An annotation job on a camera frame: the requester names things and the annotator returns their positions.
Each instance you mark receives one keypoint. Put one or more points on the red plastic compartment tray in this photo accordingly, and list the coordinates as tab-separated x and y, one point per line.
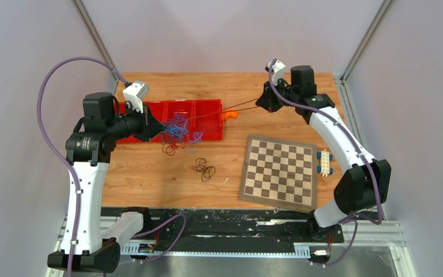
204	115

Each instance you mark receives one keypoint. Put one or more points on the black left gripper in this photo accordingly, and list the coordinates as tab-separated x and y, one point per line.
148	127

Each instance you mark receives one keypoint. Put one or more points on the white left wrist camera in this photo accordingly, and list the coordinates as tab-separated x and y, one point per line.
134	94

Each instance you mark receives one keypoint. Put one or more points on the wooden chessboard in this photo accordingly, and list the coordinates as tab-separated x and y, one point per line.
280	173

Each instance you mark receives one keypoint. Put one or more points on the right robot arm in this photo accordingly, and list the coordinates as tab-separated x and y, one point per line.
365	179

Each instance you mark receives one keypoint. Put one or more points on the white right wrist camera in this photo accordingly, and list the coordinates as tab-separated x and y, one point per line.
278	70

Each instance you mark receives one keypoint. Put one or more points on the orange plastic piece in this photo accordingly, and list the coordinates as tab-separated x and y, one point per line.
229	114

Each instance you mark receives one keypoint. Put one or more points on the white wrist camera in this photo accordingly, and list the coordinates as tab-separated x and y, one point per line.
134	94
278	70

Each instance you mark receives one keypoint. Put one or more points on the white toy block vehicle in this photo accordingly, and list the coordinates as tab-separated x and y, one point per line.
324	168

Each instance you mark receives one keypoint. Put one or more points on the aluminium frame rail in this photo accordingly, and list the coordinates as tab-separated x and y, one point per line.
361	235

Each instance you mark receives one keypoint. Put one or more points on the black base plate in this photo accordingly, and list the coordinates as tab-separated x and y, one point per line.
238	230

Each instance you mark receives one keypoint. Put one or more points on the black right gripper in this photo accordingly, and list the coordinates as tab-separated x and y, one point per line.
269	100

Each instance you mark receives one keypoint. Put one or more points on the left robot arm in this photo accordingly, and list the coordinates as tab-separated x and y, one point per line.
84	247

